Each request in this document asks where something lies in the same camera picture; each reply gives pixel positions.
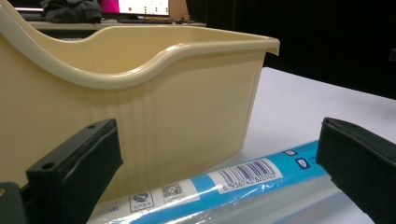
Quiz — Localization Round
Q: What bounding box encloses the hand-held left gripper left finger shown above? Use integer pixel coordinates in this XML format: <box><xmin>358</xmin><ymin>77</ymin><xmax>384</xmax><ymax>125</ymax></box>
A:
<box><xmin>25</xmin><ymin>118</ymin><xmax>124</xmax><ymax>224</ymax></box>

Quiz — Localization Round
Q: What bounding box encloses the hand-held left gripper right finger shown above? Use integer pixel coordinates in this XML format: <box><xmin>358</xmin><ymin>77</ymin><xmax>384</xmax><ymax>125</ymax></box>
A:
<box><xmin>316</xmin><ymin>117</ymin><xmax>396</xmax><ymax>224</ymax></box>

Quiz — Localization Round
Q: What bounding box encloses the cream plastic storage basket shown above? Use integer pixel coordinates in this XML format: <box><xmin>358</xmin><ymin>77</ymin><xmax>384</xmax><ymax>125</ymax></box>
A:
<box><xmin>0</xmin><ymin>0</ymin><xmax>281</xmax><ymax>204</ymax></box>

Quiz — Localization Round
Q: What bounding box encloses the blue and white packet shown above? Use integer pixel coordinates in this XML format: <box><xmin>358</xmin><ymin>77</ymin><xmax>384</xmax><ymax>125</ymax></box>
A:
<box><xmin>87</xmin><ymin>140</ymin><xmax>376</xmax><ymax>224</ymax></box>

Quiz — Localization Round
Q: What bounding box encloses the wooden desk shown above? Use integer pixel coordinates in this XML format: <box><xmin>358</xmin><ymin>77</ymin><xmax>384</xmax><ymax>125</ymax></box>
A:
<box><xmin>29</xmin><ymin>18</ymin><xmax>207</xmax><ymax>40</ymax></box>

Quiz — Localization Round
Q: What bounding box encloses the dark cloth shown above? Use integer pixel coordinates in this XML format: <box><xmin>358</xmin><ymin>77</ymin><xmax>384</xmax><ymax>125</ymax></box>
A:
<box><xmin>39</xmin><ymin>0</ymin><xmax>104</xmax><ymax>24</ymax></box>

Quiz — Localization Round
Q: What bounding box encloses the black keyboard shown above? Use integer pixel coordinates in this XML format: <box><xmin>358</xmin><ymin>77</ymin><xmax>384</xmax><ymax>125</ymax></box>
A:
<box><xmin>117</xmin><ymin>17</ymin><xmax>174</xmax><ymax>25</ymax></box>

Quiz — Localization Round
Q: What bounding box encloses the computer monitor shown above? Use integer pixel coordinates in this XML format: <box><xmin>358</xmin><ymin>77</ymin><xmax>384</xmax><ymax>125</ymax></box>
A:
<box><xmin>100</xmin><ymin>0</ymin><xmax>171</xmax><ymax>17</ymax></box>

